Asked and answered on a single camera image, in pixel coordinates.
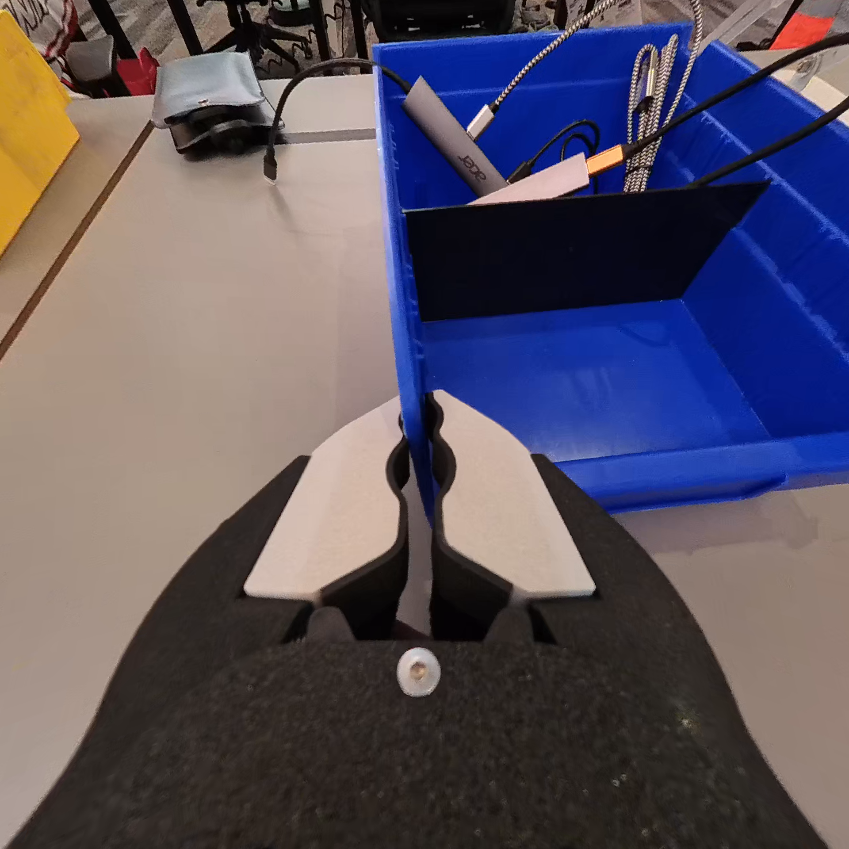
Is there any white printed sheet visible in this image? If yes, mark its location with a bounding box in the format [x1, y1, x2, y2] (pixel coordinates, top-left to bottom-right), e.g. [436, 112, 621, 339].
[569, 0, 644, 29]

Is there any orange traffic cone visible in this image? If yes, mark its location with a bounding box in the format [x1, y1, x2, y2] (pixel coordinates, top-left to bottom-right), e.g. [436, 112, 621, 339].
[769, 10, 837, 52]

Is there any grey white braided cable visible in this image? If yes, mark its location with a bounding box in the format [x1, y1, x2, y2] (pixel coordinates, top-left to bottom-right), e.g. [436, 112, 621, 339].
[466, 0, 705, 195]

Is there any blue storage bin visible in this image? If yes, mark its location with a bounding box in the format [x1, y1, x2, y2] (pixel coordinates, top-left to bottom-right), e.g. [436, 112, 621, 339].
[371, 23, 849, 515]

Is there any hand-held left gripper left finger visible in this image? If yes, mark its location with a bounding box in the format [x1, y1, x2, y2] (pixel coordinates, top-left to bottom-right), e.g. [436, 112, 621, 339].
[243, 397, 411, 604]

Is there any black bin divider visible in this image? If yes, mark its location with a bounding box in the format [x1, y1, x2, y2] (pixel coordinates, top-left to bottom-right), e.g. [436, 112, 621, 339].
[403, 182, 770, 323]

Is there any grey desk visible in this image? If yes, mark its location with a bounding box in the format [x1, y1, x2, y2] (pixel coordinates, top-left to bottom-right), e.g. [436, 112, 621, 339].
[0, 46, 849, 849]

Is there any yellow bin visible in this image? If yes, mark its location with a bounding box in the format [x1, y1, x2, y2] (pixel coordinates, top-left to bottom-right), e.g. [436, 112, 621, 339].
[0, 10, 80, 257]

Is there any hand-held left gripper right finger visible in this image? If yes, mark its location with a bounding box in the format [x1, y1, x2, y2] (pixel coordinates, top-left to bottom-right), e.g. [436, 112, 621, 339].
[428, 390, 597, 608]

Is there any black cable with orange plug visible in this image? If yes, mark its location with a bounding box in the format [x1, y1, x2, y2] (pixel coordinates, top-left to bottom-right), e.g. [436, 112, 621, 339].
[587, 32, 849, 178]

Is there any black office chair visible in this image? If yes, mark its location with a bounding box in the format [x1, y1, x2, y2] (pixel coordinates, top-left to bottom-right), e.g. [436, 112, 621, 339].
[212, 0, 314, 67]

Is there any dark grey USB hub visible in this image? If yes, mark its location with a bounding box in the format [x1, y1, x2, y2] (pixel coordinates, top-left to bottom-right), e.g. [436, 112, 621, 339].
[467, 119, 601, 205]

